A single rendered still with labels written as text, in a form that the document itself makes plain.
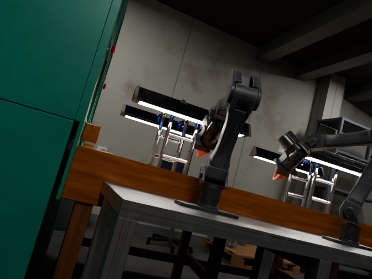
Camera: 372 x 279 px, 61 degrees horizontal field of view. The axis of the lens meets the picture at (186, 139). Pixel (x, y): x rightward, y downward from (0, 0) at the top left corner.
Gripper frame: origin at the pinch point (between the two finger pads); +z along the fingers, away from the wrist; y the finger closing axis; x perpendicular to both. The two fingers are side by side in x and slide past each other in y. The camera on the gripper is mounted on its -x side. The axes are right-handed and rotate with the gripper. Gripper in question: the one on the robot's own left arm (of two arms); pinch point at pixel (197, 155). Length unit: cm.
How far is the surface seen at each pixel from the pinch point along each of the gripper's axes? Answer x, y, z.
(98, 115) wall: -201, 45, 180
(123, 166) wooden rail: 16.7, 29.7, -0.9
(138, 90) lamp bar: -30.4, 29.3, 0.0
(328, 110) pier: -279, -272, 105
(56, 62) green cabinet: -2, 60, -21
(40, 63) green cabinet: 0, 65, -20
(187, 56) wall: -291, -43, 111
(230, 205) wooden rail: 19.6, -14.5, 1.6
